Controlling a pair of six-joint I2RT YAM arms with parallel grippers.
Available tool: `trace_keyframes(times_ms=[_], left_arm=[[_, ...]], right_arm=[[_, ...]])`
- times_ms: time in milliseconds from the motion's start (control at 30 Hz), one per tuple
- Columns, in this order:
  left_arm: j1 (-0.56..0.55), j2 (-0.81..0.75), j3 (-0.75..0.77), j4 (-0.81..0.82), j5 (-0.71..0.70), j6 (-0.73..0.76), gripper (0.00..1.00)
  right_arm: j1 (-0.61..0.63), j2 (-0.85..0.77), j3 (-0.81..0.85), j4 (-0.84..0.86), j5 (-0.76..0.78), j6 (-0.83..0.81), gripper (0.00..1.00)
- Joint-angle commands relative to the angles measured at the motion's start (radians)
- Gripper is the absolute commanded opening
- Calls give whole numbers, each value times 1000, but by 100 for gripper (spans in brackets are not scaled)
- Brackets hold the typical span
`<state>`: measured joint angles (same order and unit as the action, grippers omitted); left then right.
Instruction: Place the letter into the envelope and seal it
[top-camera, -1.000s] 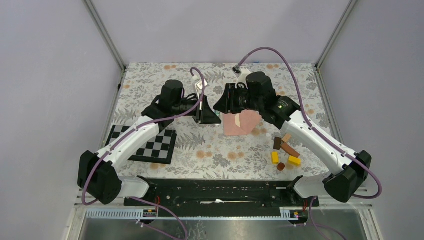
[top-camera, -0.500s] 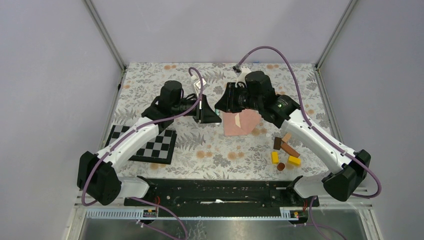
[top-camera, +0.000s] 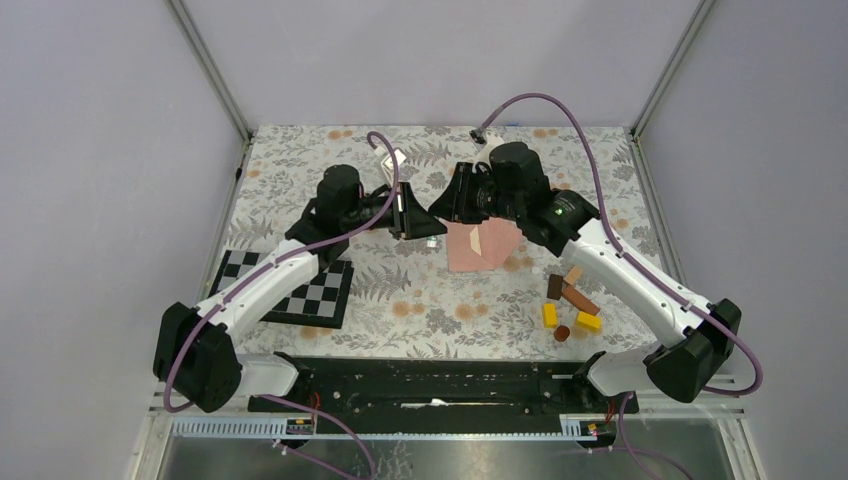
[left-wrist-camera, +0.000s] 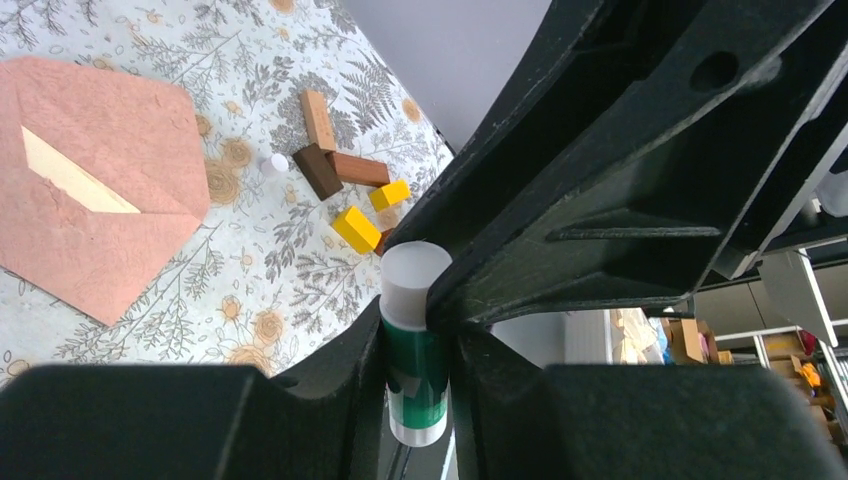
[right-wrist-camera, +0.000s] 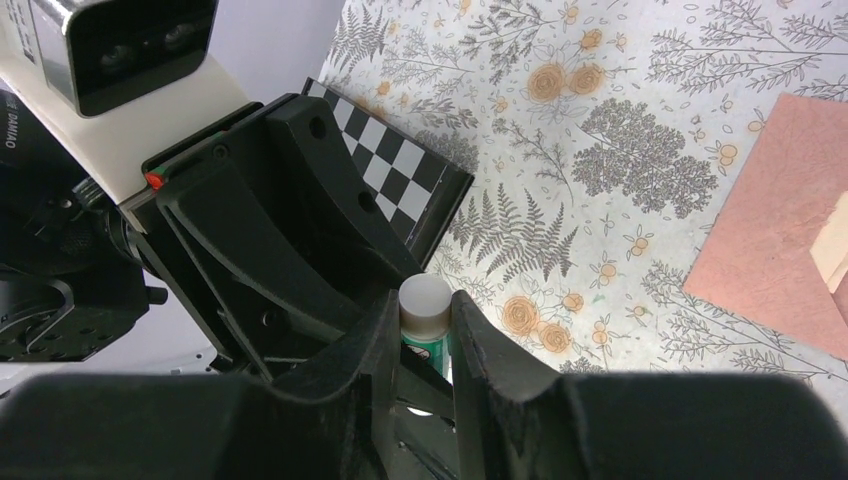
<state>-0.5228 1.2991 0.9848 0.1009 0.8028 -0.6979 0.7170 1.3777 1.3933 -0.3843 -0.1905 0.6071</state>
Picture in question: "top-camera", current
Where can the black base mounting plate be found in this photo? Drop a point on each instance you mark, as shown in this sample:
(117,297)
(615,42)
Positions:
(426,396)

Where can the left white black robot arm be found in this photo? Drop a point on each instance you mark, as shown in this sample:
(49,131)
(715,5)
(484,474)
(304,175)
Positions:
(195,354)

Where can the light wooden block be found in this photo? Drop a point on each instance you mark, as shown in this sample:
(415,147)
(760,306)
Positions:
(573,276)

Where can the dark brown wooden block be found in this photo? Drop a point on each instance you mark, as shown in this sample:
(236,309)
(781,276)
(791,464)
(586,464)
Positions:
(555,286)

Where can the yellow block right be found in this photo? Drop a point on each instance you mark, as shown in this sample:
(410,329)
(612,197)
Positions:
(588,322)

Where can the left aluminium frame post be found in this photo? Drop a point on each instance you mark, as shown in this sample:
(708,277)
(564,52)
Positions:
(194,39)

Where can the yellow block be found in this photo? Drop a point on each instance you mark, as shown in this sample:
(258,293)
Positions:
(549,316)
(588,322)

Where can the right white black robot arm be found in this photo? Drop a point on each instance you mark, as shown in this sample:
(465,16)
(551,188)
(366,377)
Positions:
(691,332)

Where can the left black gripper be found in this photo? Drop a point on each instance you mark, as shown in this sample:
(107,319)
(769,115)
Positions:
(410,219)

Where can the yellow block near front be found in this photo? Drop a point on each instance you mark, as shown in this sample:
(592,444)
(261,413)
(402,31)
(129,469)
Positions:
(549,316)

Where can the reddish brown wooden block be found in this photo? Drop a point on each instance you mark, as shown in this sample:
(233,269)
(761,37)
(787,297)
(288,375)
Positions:
(577,299)

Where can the white slotted cable duct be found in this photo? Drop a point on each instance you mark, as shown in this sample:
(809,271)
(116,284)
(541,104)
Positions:
(303,429)

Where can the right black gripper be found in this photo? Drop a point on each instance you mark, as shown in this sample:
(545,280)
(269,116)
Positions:
(454,203)

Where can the floral patterned table mat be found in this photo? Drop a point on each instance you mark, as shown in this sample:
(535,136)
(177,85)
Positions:
(404,302)

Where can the small brown wooden cylinder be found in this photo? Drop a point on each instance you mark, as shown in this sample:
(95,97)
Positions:
(562,333)

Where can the black grey checkerboard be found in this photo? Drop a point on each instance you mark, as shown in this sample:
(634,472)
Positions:
(320,303)

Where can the aluminium frame post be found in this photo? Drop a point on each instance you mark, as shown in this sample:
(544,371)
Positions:
(194,39)
(674,63)

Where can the right aluminium frame post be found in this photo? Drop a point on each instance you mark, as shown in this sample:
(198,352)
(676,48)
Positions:
(674,63)

